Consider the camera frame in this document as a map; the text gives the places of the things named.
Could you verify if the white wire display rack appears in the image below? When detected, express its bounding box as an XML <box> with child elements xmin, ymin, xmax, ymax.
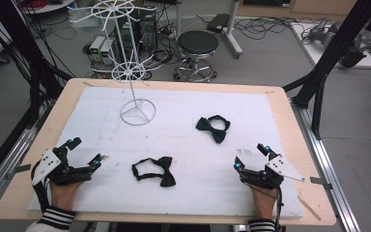
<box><xmin>68</xmin><ymin>0</ymin><xmax>158</xmax><ymax>127</ymax></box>

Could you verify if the thin wooden stick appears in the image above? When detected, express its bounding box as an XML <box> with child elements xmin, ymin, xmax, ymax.
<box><xmin>298</xmin><ymin>195</ymin><xmax>322</xmax><ymax>222</ymax></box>

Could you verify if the floor cable bundle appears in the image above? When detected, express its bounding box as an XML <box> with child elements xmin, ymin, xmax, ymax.
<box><xmin>231</xmin><ymin>15</ymin><xmax>303</xmax><ymax>42</ymax></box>

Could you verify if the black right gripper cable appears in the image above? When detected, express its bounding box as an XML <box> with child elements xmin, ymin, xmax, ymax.
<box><xmin>271</xmin><ymin>185</ymin><xmax>286</xmax><ymax>232</ymax></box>

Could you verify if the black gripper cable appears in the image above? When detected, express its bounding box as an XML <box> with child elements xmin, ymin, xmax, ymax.
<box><xmin>271</xmin><ymin>185</ymin><xmax>286</xmax><ymax>232</ymax></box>
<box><xmin>30</xmin><ymin>159</ymin><xmax>52</xmax><ymax>215</ymax></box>

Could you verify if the aluminium frame rail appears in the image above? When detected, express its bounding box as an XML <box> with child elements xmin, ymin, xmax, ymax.
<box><xmin>0</xmin><ymin>105</ymin><xmax>51</xmax><ymax>211</ymax></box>
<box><xmin>291</xmin><ymin>100</ymin><xmax>361</xmax><ymax>232</ymax></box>

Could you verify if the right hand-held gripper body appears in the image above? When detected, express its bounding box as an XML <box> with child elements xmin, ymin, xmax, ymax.
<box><xmin>239</xmin><ymin>154</ymin><xmax>306</xmax><ymax>190</ymax></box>

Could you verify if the black round stool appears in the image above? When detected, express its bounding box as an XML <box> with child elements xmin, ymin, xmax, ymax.
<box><xmin>173</xmin><ymin>30</ymin><xmax>220</xmax><ymax>84</ymax></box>

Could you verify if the grey metal bracket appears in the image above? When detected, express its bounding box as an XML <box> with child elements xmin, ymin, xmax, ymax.
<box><xmin>309</xmin><ymin>176</ymin><xmax>333</xmax><ymax>191</ymax></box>
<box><xmin>5</xmin><ymin>163</ymin><xmax>33</xmax><ymax>181</ymax></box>

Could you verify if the round white table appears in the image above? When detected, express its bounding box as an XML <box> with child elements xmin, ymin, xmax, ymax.
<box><xmin>22</xmin><ymin>0</ymin><xmax>75</xmax><ymax>15</ymax></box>

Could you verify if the grey power supply unit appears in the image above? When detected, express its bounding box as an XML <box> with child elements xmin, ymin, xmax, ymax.
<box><xmin>100</xmin><ymin>39</ymin><xmax>115</xmax><ymax>67</ymax></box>
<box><xmin>89</xmin><ymin>36</ymin><xmax>105</xmax><ymax>64</ymax></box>

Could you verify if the black frame post with cables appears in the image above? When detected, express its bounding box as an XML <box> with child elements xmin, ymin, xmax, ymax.
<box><xmin>0</xmin><ymin>0</ymin><xmax>73</xmax><ymax>129</ymax></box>

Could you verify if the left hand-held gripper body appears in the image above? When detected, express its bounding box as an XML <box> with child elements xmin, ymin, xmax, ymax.
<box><xmin>31</xmin><ymin>145</ymin><xmax>95</xmax><ymax>188</ymax></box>

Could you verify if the white cloth mat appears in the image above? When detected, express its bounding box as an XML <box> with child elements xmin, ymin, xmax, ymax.
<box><xmin>27</xmin><ymin>86</ymin><xmax>303</xmax><ymax>220</ymax></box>

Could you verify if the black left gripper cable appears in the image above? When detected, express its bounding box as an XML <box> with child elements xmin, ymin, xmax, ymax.
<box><xmin>30</xmin><ymin>159</ymin><xmax>52</xmax><ymax>215</ymax></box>

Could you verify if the black flat box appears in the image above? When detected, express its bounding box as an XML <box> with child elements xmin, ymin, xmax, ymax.
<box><xmin>206</xmin><ymin>13</ymin><xmax>231</xmax><ymax>34</ymax></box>

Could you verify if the person's right hand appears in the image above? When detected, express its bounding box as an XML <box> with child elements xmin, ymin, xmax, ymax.
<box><xmin>250</xmin><ymin>185</ymin><xmax>278</xmax><ymax>220</ymax></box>

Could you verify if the white floor platform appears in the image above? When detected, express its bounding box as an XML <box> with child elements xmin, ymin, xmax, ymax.
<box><xmin>290</xmin><ymin>21</ymin><xmax>371</xmax><ymax>70</ymax></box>

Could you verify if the white desk leg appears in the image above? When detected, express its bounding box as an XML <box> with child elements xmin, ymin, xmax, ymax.
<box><xmin>223</xmin><ymin>0</ymin><xmax>244</xmax><ymax>60</ymax></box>

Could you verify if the black computer tower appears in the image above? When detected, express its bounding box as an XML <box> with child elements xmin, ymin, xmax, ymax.
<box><xmin>138</xmin><ymin>4</ymin><xmax>158</xmax><ymax>52</ymax></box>

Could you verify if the black bow tie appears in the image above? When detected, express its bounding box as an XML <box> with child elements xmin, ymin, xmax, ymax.
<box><xmin>195</xmin><ymin>114</ymin><xmax>232</xmax><ymax>145</ymax></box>
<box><xmin>131</xmin><ymin>156</ymin><xmax>177</xmax><ymax>188</ymax></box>

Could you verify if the person's left hand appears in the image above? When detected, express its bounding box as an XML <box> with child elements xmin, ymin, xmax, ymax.
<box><xmin>48</xmin><ymin>180</ymin><xmax>85</xmax><ymax>212</ymax></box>

